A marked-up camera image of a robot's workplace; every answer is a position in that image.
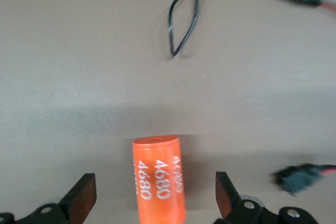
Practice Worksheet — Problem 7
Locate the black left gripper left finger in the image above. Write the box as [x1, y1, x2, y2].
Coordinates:
[18, 173, 97, 224]

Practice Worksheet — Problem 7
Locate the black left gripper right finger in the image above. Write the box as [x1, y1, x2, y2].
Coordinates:
[214, 172, 276, 224]

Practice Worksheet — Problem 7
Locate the orange 4680 battery cylinder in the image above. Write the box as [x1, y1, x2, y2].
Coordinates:
[131, 134, 187, 224]

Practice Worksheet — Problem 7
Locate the black connector with red lead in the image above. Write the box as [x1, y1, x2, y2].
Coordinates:
[272, 163, 336, 196]

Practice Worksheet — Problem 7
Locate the thin black power cable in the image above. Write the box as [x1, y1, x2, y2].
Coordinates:
[167, 0, 263, 57]

